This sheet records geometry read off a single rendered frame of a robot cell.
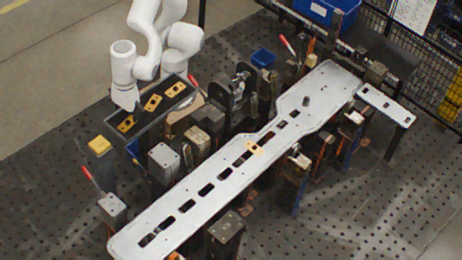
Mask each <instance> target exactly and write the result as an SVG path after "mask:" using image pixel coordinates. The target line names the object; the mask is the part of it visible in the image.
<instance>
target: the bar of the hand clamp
mask: <svg viewBox="0 0 462 260"><path fill-rule="evenodd" d="M295 37H296V45H297V48H296V61H295V62H297V63H298V64H300V62H301V65H302V66H303V62H304V52H305V43H306V44H307V43H308V42H309V41H310V38H308V37H307V38H305V34H304V33H302V32H301V33H300V34H295Z"/></svg>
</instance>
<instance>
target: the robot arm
mask: <svg viewBox="0 0 462 260"><path fill-rule="evenodd" d="M161 1H162V13H161V15H160V16H159V18H158V19H157V20H156V22H155V23H153V19H154V18H155V15H156V13H157V11H158V9H159V6H160V4H161ZM187 6H188V0H134V3H133V5H132V7H131V10H130V13H129V15H128V18H127V22H126V24H127V25H128V26H129V27H130V28H131V29H132V30H135V31H137V32H138V33H139V34H141V35H143V36H144V38H145V39H146V40H147V41H148V42H149V50H148V53H147V55H146V57H143V56H140V55H139V54H137V53H136V51H135V46H134V44H133V43H132V42H130V41H128V40H123V41H119V42H115V43H113V44H112V46H111V48H110V60H111V68H112V86H111V87H109V88H108V92H109V93H110V97H112V99H113V101H114V110H117V109H118V108H119V107H122V108H124V109H125V110H127V111H128V112H133V122H134V123H135V121H137V120H139V118H140V114H142V112H143V111H145V108H144V107H143V106H142V105H141V104H140V103H139V95H138V92H139V90H138V87H137V85H136V82H137V80H138V79H141V80H145V81H150V80H151V79H152V78H153V77H154V75H155V74H156V71H157V69H158V66H159V63H160V61H161V58H162V62H161V79H163V78H165V77H166V76H168V75H169V74H171V73H172V72H173V71H175V72H176V73H178V74H179V75H180V76H182V77H183V78H184V79H185V80H187V75H188V65H189V58H190V57H192V56H193V55H195V54H196V53H197V52H198V51H199V50H200V49H201V47H202V46H203V45H204V42H205V34H204V32H203V30H201V29H200V28H198V26H196V25H194V24H187V23H183V22H179V20H180V19H182V18H183V17H184V15H185V13H186V12H187ZM162 46H165V47H169V48H170V49H168V50H167V51H165V52H164V53H162ZM135 108H136V109H137V110H136V111H135V110H134V109H135Z"/></svg>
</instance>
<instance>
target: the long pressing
mask: <svg viewBox="0 0 462 260"><path fill-rule="evenodd" d="M321 72H323V74H321ZM325 85H327V87H326V88H325V87H324V86H325ZM362 86H363V82H362V80H361V79H359V78H357V77H356V76H355V75H353V74H352V73H350V72H349V71H348V70H346V69H344V68H342V67H341V66H339V65H337V64H336V63H335V62H334V61H332V60H324V61H322V62H321V63H320V64H319V65H318V66H317V67H316V68H315V69H312V71H311V72H310V73H308V74H307V75H306V76H304V77H303V78H302V79H301V80H299V81H298V82H297V83H296V84H295V85H293V86H292V87H291V88H289V89H288V90H287V91H286V92H285V93H284V94H283V95H281V96H280V97H278V98H277V99H276V100H275V111H276V117H275V118H274V120H272V121H271V122H270V123H269V124H268V125H266V126H265V127H264V128H262V129H260V130H259V132H257V133H240V134H238V135H236V136H235V137H234V138H233V139H231V140H230V141H229V142H228V143H226V144H225V145H224V146H223V147H221V148H219V149H218V150H217V151H216V152H215V153H214V154H212V155H211V156H210V157H209V158H208V159H207V160H206V161H204V162H203V163H202V164H201V165H200V166H198V167H197V168H196V169H195V170H193V171H192V172H191V173H190V174H188V175H187V176H186V177H185V178H184V179H183V180H181V181H179V182H178V183H177V184H176V185H174V186H173V187H172V189H171V190H168V191H167V192H166V193H164V194H163V195H162V196H161V197H160V198H159V199H158V200H156V201H155V202H154V203H153V204H152V205H151V206H150V207H149V208H146V209H145V211H143V212H142V213H141V214H139V215H138V216H137V217H136V218H134V219H133V220H132V221H131V222H129V223H128V224H127V225H126V226H124V227H123V228H122V229H120V231H118V232H117V233H115V235H114V236H111V237H110V239H109V240H108V241H107V242H106V246H107V250H108V252H109V254H110V255H111V256H112V257H113V258H114V259H115V260H164V259H165V258H166V257H168V254H169V253H170V252H174V251H175V250H176V248H177V247H178V246H181V245H182V244H183V243H184V242H185V241H186V240H187V239H189V238H190V237H191V236H192V235H194V234H195V232H196V231H198V230H199V229H200V228H202V227H203V226H204V225H205V224H207V222H208V221H209V220H210V219H211V218H213V217H214V216H216V214H217V213H218V212H219V211H220V210H221V209H223V208H224V207H225V206H226V205H227V204H228V203H229V202H230V201H231V200H233V199H234V198H235V197H237V195H238V194H239V193H240V192H242V191H243V190H244V189H245V188H246V187H247V186H248V185H249V184H251V183H252V182H254V181H255V180H256V178H257V177H259V176H260V175H261V174H262V173H263V172H264V171H265V170H266V169H267V168H269V167H270V166H271V165H272V164H274V162H275V161H277V160H278V159H279V158H280V157H281V156H282V155H283V154H284V153H286V152H287V151H288V150H289V149H290V147H291V146H293V145H294V144H296V143H297V142H298V141H299V140H300V139H301V138H302V137H303V136H304V135H308V134H311V133H314V132H316V131H317V130H319V129H320V128H321V127H322V126H323V125H324V124H325V123H327V121H328V120H329V119H330V118H331V117H332V116H333V115H335V114H336V112H337V111H338V110H339V109H340V108H341V107H342V106H343V105H345V103H346V102H347V101H348V100H349V99H350V98H352V97H353V96H354V95H355V94H356V92H357V91H358V90H359V89H360V88H361V87H362ZM322 87H323V91H321V88H322ZM344 88H346V89H344ZM305 96H309V97H310V105H309V106H308V107H304V106H303V105H302V104H301V103H302V100H303V99H304V97H305ZM294 110H298V111H299V112H300V114H299V115H297V116H296V117H295V118H292V117H291V116H289V113H291V112H293V111H294ZM308 115H310V116H308ZM282 120H284V121H286V122H287V123H288V125H287V126H285V127H284V128H283V129H277V128H276V126H277V125H278V124H279V123H280V122H281V121H282ZM296 125H298V126H296ZM270 131H272V132H274V133H275V137H273V138H272V139H271V140H270V141H269V142H268V143H267V144H265V145H264V146H263V147H262V149H263V150H265V152H264V153H263V154H262V155H261V156H260V157H258V156H257V155H256V154H255V153H254V154H253V155H252V156H251V157H250V158H249V159H248V160H246V161H245V162H244V163H243V164H242V165H241V166H239V167H238V168H236V167H234V166H232V163H234V162H235V161H236V160H237V159H238V158H239V157H240V156H241V155H242V154H243V153H244V152H246V151H247V150H249V149H248V148H245V147H244V144H245V143H246V142H247V141H248V140H251V141H252V142H254V143H255V144H256V143H257V142H259V140H260V139H261V138H262V137H263V136H265V135H266V134H267V133H268V132H270ZM224 159H225V160H224ZM226 167H230V168H231V169H232V170H233V172H232V173H231V174H230V175H229V176H227V177H226V178H225V179H224V180H223V181H219V180H218V179H217V176H218V175H219V174H220V173H221V172H222V171H223V170H224V169H225V168H226ZM242 172H243V173H244V174H242ZM208 183H212V184H213V185H215V188H214V189H213V190H212V191H211V192H210V193H208V194H207V195H206V196H204V197H201V196H199V195H198V192H199V191H201V190H202V188H203V187H205V186H206V185H207V184H208ZM186 190H188V191H186ZM189 200H194V201H195V202H196V204H195V205H194V206H193V207H191V208H190V209H189V210H188V211H187V212H186V213H185V214H180V213H179V212H178V208H179V207H180V206H182V205H184V204H185V203H186V202H187V201H189ZM168 216H173V217H175V218H176V221H175V222H174V223H172V224H171V225H170V226H169V227H168V228H167V229H164V230H161V232H160V233H159V234H158V235H155V234H154V233H153V228H154V227H158V226H159V225H160V224H161V223H162V222H163V221H164V220H166V219H167V218H168ZM147 223H149V224H148V225H147ZM149 233H153V234H154V235H155V239H154V240H153V241H151V242H150V243H149V244H148V245H147V246H145V247H143V248H140V246H139V245H138V243H139V241H140V240H141V239H142V238H145V236H146V235H147V234H149ZM165 238H166V239H167V240H166V241H165V240H164V239H165Z"/></svg>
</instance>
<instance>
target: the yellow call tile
mask: <svg viewBox="0 0 462 260"><path fill-rule="evenodd" d="M88 145H89V146H90V147H91V148H92V149H93V150H94V151H95V152H96V153H98V154H100V153H102V152H104V151H105V150H106V148H108V147H109V146H111V144H110V143H109V142H108V141H107V140H106V139H105V138H104V137H103V136H102V135H99V136H98V137H97V138H96V139H94V140H93V141H92V142H89V143H88Z"/></svg>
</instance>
